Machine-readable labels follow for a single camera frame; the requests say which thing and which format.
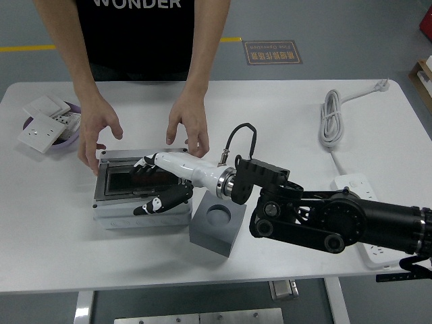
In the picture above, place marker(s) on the purple oval tray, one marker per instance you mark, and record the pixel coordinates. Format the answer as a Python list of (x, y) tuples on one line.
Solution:
[(67, 143)]

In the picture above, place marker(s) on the person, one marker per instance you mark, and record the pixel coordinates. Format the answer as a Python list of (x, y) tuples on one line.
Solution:
[(141, 37)]

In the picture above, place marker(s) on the person's right forearm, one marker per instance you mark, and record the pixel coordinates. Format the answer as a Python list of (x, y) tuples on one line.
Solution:
[(67, 50)]

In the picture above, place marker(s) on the person's left forearm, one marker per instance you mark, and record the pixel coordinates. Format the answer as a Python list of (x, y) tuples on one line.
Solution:
[(206, 50)]

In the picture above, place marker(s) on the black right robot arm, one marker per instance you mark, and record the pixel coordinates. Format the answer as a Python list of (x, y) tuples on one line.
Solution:
[(341, 216)]

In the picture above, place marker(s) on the cardboard box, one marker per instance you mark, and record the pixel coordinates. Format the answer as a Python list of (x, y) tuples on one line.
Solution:
[(422, 84)]

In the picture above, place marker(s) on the brown floor sign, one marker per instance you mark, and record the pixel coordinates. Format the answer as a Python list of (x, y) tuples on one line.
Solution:
[(272, 52)]

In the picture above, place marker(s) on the white wall switch plate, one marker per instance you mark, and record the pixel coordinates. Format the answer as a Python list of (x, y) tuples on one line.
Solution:
[(45, 105)]

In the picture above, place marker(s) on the person's left hand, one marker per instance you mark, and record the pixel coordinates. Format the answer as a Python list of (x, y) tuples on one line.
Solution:
[(192, 113)]

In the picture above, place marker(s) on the person's right hand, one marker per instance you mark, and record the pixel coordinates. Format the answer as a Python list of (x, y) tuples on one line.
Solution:
[(94, 118)]

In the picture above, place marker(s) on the grey box with tinted lid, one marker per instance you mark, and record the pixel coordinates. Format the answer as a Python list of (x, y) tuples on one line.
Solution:
[(141, 219)]

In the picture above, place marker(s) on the white table leg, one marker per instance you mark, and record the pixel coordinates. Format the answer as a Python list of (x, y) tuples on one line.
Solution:
[(337, 300), (83, 307)]

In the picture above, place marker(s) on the white socket module with holes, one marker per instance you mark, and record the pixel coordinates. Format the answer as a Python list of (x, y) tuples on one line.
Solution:
[(69, 123)]

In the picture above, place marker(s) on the yellow floor tape line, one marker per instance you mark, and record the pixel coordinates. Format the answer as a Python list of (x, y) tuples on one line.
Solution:
[(27, 48)]

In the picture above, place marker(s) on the white wall socket plate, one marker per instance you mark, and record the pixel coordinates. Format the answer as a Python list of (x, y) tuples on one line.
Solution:
[(40, 133)]

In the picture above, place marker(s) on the metal base plate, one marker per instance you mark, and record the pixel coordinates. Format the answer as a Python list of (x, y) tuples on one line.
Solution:
[(199, 317)]

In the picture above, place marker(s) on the white power strip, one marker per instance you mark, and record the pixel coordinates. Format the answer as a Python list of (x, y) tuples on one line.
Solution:
[(351, 184)]

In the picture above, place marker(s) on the grey cube with round recess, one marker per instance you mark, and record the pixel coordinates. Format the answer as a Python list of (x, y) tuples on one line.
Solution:
[(216, 239)]

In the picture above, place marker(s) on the grey table control box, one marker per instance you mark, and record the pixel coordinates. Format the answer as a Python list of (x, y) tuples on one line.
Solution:
[(283, 289)]

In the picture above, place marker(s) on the black strip under table edge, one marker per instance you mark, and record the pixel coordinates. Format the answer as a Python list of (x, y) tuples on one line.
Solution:
[(395, 277)]

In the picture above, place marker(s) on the red box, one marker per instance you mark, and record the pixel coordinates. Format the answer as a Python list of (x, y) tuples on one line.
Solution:
[(426, 20)]

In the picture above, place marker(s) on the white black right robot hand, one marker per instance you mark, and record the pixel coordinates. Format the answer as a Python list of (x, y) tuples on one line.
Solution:
[(189, 168)]

